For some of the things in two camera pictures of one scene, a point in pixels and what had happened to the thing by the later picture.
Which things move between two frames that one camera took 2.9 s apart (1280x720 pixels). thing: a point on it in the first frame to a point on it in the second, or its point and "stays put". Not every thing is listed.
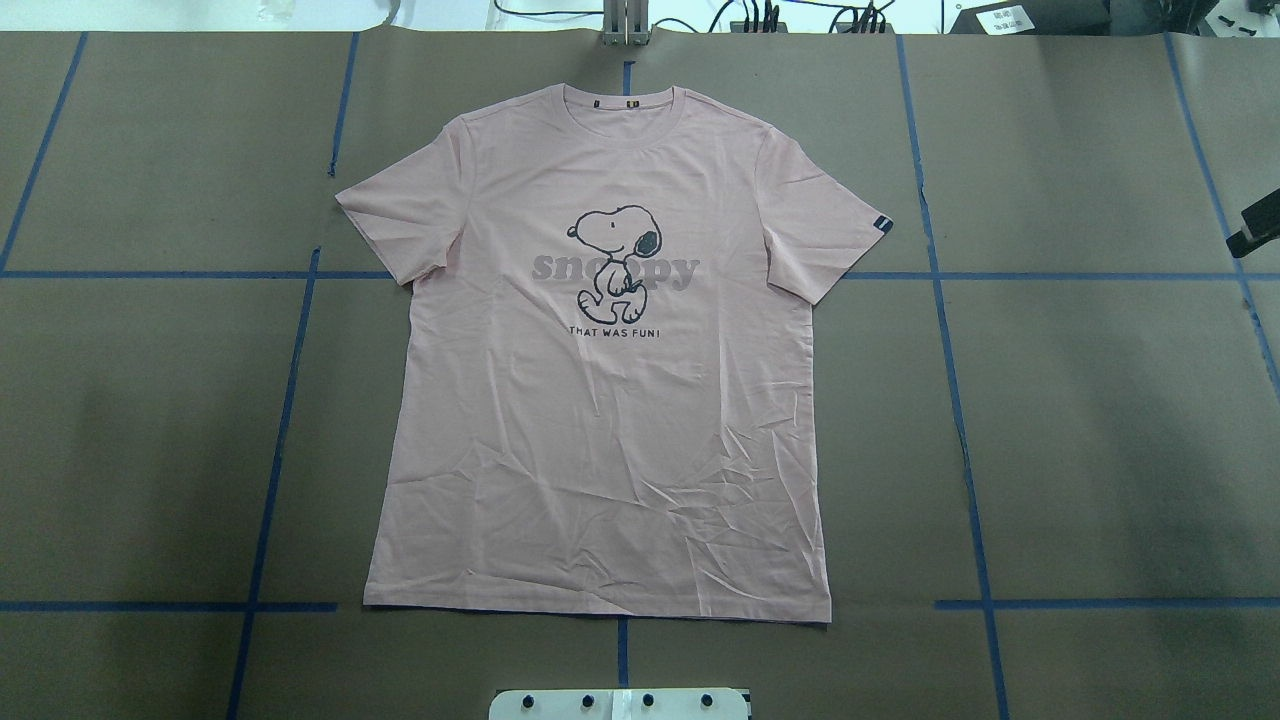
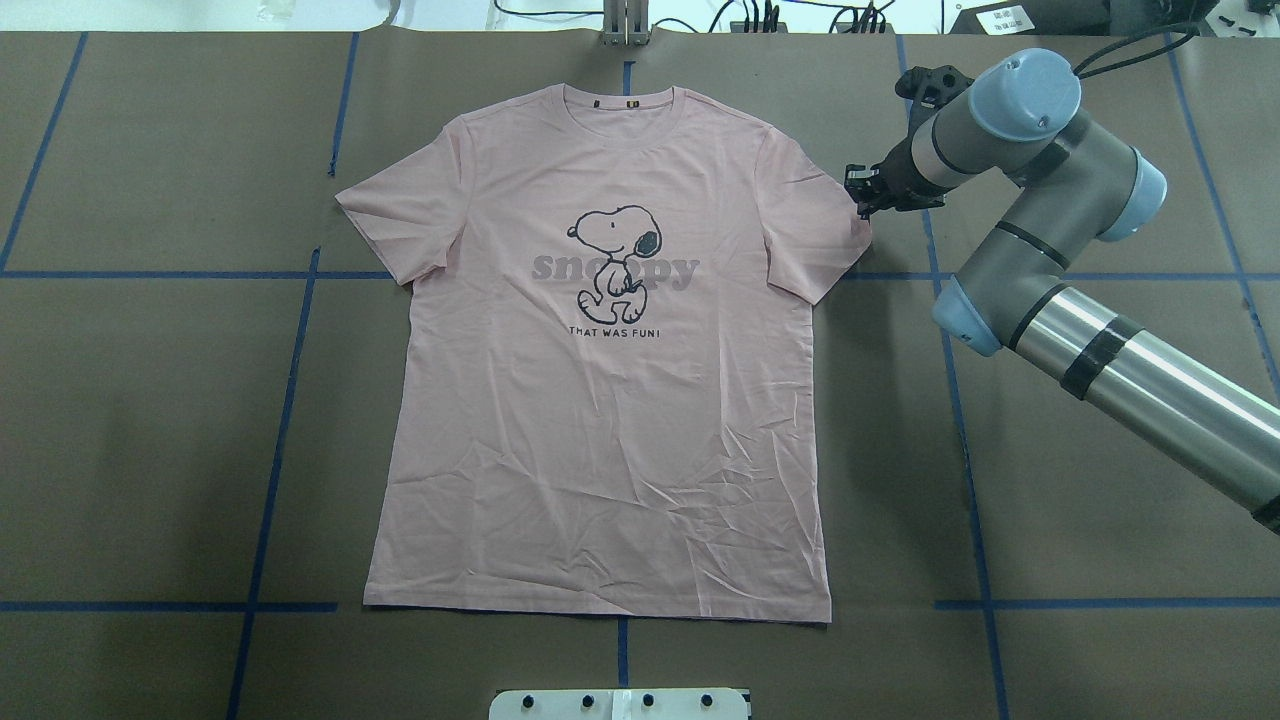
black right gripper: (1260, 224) to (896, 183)
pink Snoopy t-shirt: (601, 393) stays put
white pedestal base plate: (619, 704) stays put
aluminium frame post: (626, 22) stays put
